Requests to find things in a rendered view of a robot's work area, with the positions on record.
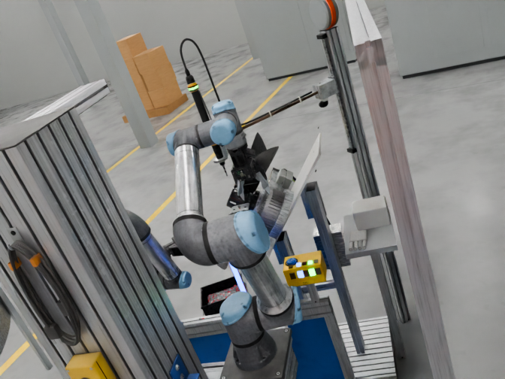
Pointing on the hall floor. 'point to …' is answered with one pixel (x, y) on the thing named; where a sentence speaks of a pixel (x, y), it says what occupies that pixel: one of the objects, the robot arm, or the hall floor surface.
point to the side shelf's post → (388, 304)
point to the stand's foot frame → (372, 350)
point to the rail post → (340, 347)
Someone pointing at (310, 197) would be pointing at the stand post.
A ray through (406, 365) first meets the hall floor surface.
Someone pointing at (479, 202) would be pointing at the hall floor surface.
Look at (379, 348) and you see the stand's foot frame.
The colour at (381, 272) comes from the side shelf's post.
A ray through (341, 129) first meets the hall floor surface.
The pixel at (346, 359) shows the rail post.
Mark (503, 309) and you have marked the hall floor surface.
